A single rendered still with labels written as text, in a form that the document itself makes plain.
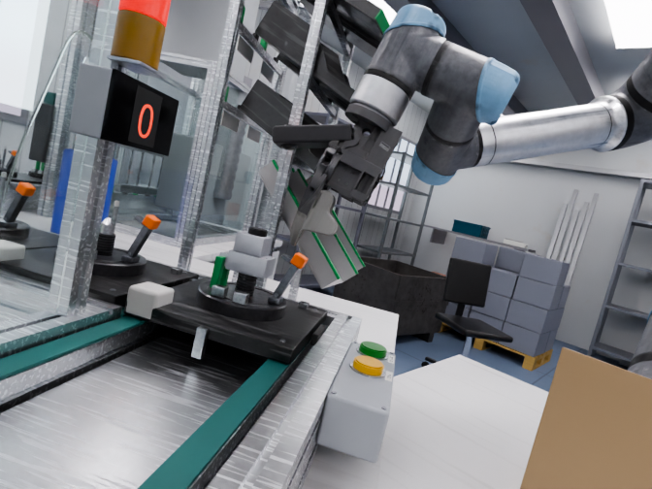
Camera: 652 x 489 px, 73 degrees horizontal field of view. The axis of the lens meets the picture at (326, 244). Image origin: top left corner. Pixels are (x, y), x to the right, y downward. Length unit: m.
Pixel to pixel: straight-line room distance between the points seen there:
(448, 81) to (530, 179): 6.55
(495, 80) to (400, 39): 0.13
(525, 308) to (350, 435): 4.32
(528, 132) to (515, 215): 6.34
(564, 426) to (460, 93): 0.42
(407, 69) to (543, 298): 4.21
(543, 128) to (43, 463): 0.76
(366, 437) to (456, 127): 0.42
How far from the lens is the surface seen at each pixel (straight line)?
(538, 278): 4.74
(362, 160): 0.60
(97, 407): 0.51
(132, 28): 0.56
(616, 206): 6.90
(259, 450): 0.38
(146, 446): 0.45
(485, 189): 7.31
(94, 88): 0.52
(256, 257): 0.66
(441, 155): 0.70
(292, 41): 0.97
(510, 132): 0.77
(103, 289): 0.69
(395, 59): 0.63
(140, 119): 0.54
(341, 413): 0.50
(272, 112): 0.94
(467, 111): 0.64
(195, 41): 2.03
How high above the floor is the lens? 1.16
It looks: 6 degrees down
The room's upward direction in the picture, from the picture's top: 13 degrees clockwise
